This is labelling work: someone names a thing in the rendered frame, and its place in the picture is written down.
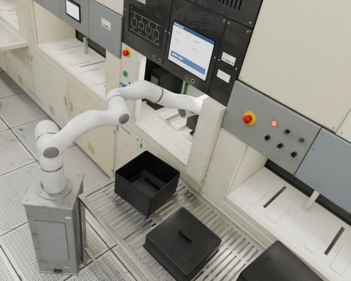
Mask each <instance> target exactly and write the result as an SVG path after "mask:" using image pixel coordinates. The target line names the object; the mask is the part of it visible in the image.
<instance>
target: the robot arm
mask: <svg viewBox="0 0 351 281"><path fill-rule="evenodd" d="M207 97H209V96H208V95H204V94H202V96H200V97H199V98H194V97H192V96H188V95H182V94H175V93H172V92H170V91H168V90H166V89H164V88H161V87H160V86H158V85H156V84H153V83H151V82H148V81H146V80H138V81H136V82H134V83H132V84H130V85H128V86H126V87H123V88H115V89H112V90H110V91H109V92H108V93H107V95H106V97H105V101H106V104H107V107H108V110H88V111H86V112H83V113H81V114H79V115H77V116H76V117H74V118H72V119H71V120H70V121H69V122H68V123H67V124H66V125H65V127H64V128H63V129H61V130H60V131H59V128H58V126H57V125H56V124H55V123H54V122H52V121H50V120H43V121H41V122H39V123H38V124H37V125H36V127H35V139H36V146H37V152H38V159H39V163H40V169H41V176H42V180H40V182H39V183H38V185H37V192H38V194H39V195H40V196H41V197H42V198H44V199H47V200H58V199H60V198H63V197H65V196H66V195H67V194H68V193H69V192H70V191H71V188H72V183H71V181H70V179H69V178H68V177H66V176H65V173H64V162H63V156H62V154H63V152H64V151H65V150H67V149H68V147H69V146H70V145H72V144H73V142H74V141H75V140H77V139H78V138H79V137H80V136H82V135H83V134H85V133H87V132H89V131H91V130H93V129H95V128H98V127H102V126H113V127H117V126H120V125H123V124H125V123H127V122H128V121H129V119H130V116H131V112H130V108H129V106H128V104H127V103H126V101H127V100H140V99H148V100H150V101H152V102H155V103H157V104H160V105H162V106H166V107H167V108H172V109H178V114H179V116H180V117H181V118H183V119H185V118H188V117H190V116H193V115H199V113H200V110H201V106H202V102H203V99H205V98H207Z"/></svg>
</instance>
